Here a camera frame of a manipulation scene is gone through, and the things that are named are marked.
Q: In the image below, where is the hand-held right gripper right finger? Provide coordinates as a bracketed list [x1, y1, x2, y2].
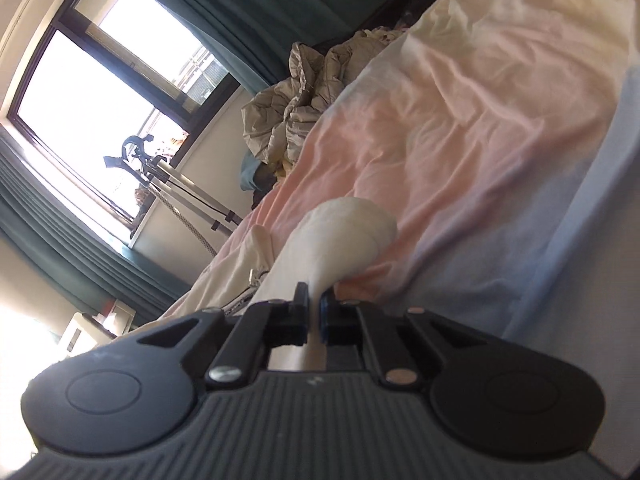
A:
[319, 292, 490, 387]

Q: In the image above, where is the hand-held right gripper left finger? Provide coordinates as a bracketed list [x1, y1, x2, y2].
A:
[136, 282, 309, 388]

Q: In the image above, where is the cream white garment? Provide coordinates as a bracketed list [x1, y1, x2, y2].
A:
[160, 197, 399, 372]

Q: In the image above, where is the teal cloth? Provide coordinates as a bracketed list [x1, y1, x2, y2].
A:
[239, 154, 275, 192]

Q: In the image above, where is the metal tripod stand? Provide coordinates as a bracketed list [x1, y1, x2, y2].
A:
[102, 134, 244, 262]

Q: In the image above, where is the grey crumpled quilt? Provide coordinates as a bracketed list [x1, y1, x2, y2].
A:
[241, 27, 408, 165]

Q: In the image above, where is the white appliance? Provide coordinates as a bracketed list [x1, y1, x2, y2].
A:
[59, 311, 112, 357]

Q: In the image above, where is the pastel tie-dye bed sheet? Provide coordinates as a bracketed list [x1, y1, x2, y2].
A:
[160, 0, 640, 376]

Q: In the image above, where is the teal curtain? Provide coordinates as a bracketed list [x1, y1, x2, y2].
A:
[0, 130, 197, 332]
[100, 0, 418, 88]

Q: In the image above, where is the dark framed window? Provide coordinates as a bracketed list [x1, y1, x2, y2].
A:
[0, 0, 246, 228]

